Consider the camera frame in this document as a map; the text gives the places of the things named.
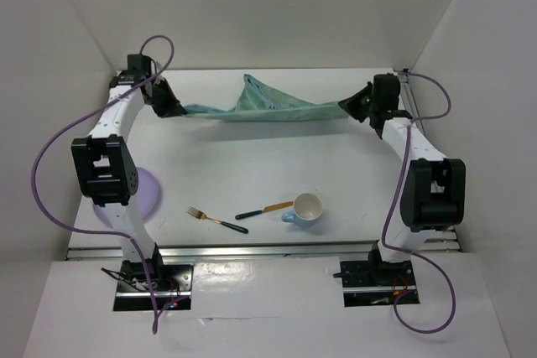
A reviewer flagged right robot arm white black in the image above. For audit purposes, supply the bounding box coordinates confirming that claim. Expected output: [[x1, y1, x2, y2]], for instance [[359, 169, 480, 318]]
[[339, 74, 466, 285]]

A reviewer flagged purple cable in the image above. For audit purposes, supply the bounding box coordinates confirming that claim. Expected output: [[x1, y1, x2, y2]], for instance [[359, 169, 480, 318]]
[[381, 72, 456, 336], [30, 34, 175, 335]]

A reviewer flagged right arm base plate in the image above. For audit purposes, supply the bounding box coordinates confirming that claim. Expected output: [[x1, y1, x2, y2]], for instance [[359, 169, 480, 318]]
[[332, 261, 420, 308]]

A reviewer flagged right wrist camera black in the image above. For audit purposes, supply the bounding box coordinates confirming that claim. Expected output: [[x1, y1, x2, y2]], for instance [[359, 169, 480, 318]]
[[372, 73, 400, 112]]

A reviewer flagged purple plastic plate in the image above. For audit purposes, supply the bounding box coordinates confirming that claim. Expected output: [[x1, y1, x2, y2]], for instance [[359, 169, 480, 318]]
[[91, 167, 163, 225]]

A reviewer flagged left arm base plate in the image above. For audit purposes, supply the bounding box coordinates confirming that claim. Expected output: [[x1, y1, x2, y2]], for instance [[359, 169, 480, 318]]
[[102, 263, 194, 312]]

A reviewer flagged green patterned cloth placemat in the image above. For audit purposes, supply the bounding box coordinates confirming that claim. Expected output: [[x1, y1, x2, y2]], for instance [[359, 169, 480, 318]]
[[184, 74, 348, 122]]

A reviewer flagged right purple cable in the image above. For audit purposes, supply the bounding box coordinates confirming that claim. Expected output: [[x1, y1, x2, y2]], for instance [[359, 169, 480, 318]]
[[381, 72, 456, 336]]

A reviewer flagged aluminium rail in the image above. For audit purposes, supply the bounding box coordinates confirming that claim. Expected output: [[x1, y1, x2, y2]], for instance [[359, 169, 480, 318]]
[[65, 236, 461, 260], [399, 70, 466, 233]]

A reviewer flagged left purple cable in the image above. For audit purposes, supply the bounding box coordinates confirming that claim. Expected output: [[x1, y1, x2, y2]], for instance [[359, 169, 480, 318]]
[[30, 34, 175, 335]]

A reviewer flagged gold fork black handle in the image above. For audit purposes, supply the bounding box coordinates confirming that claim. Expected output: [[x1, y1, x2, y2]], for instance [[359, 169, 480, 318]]
[[187, 207, 249, 235]]

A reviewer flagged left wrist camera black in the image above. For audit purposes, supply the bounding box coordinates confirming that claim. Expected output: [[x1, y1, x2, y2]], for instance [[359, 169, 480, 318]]
[[127, 54, 154, 76]]

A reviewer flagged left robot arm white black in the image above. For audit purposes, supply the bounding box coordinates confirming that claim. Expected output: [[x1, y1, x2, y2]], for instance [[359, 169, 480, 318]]
[[71, 73, 185, 290]]

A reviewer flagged light blue mug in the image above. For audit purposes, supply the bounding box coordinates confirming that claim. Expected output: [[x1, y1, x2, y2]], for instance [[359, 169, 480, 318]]
[[281, 193, 323, 227]]

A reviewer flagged front aluminium rail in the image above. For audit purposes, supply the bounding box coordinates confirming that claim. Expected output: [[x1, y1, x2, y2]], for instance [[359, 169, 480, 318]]
[[65, 236, 461, 260]]

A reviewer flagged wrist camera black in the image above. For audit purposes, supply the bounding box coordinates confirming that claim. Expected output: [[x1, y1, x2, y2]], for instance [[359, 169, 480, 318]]
[[127, 54, 154, 76], [372, 73, 400, 112]]

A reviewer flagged gold knife black handle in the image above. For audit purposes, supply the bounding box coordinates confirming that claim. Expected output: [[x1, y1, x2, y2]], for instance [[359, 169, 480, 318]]
[[235, 201, 293, 221]]

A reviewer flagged right side aluminium rail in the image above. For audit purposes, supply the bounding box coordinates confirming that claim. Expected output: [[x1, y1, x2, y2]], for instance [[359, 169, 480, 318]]
[[399, 70, 466, 233]]

